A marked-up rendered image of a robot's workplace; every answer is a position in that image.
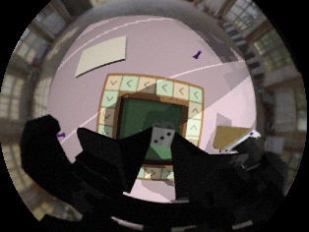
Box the grey die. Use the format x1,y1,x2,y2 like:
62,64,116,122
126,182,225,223
151,120,175,147

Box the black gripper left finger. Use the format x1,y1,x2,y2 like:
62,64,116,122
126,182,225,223
77,128,154,193

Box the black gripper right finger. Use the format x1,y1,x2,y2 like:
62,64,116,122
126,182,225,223
170,132,249,201

